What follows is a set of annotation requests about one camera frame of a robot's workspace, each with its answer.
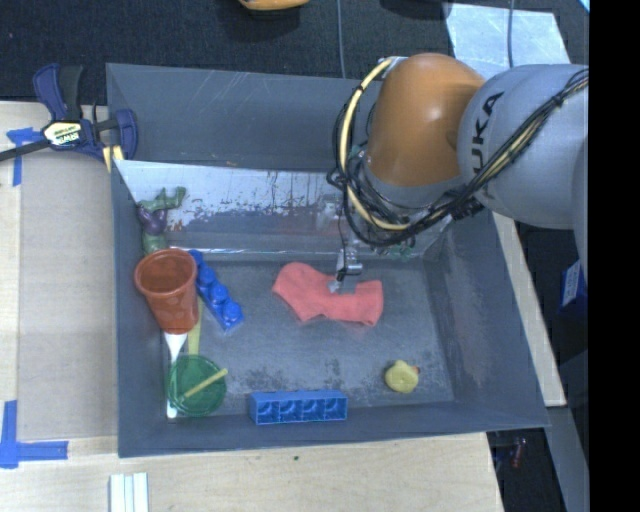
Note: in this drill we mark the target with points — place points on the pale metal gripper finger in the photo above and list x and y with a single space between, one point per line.
335 286

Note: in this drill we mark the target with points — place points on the red cloth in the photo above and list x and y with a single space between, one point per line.
320 297

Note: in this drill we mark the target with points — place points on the grey metal bin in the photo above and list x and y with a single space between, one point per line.
310 360

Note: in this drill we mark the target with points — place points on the blue studded toy brick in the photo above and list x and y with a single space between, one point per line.
220 300

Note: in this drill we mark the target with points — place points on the blue hollow toy brick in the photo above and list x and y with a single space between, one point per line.
300 406

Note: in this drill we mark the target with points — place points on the yellow-green flat strip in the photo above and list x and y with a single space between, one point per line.
195 335

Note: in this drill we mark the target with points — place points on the yellow straw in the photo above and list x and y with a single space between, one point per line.
205 384

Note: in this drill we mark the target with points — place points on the orange plastic cup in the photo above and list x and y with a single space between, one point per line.
167 287

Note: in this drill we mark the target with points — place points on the white plastic spoon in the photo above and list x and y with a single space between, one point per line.
175 345

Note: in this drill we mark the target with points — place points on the green clear cup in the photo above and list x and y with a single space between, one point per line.
197 397

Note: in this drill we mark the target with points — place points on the green and purple toy figure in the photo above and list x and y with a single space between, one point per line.
155 220

